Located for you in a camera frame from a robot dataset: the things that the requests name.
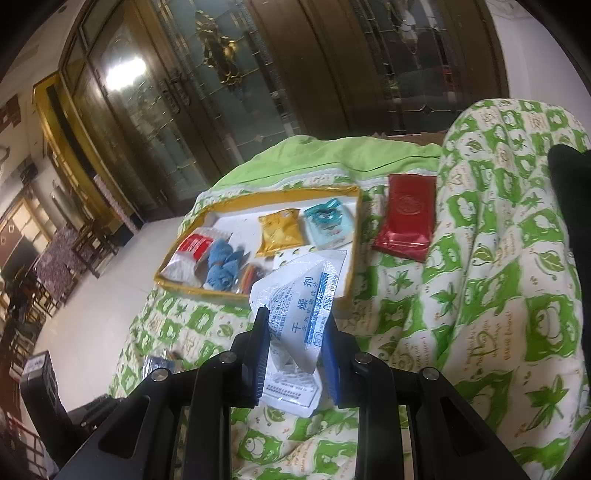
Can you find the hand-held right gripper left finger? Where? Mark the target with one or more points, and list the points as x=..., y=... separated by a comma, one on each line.
x=256, y=355

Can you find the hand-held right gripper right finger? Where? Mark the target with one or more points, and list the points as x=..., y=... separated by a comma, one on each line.
x=330, y=364

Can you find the white desiccant packet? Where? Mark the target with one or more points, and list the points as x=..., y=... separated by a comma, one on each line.
x=300, y=304

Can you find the colourful striped packet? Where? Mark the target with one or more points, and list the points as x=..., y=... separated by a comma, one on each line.
x=251, y=277

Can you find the blue cloth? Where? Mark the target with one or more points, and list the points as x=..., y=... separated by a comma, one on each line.
x=221, y=263

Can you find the gold foil packet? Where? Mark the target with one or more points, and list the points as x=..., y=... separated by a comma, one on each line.
x=279, y=230

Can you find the gold rimmed white tray box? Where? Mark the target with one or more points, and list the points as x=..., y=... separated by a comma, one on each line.
x=240, y=224

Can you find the teal cartoon tissue pack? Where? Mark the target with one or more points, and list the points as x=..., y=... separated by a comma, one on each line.
x=325, y=221

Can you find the white lemon print tissue pack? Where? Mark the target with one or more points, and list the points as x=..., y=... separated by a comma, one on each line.
x=291, y=256

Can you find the red and white packet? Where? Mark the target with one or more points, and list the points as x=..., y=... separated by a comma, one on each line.
x=194, y=247

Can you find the floral covered table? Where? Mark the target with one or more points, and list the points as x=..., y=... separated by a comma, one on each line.
x=57, y=263

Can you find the wooden chair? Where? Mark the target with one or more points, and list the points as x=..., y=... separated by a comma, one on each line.
x=94, y=249

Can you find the red foil packet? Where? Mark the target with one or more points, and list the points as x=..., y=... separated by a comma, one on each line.
x=406, y=217

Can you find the green frog print blanket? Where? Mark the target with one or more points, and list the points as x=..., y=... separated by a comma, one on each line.
x=498, y=277

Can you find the plain green bed sheet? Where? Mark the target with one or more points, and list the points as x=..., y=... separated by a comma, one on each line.
x=323, y=157

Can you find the gold framed cabinet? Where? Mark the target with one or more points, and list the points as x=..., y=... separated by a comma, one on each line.
x=74, y=157

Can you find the wooden glass double door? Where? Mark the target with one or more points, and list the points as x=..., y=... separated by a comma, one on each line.
x=184, y=101

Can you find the stained glass wooden panel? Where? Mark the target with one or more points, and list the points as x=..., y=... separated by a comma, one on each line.
x=406, y=69

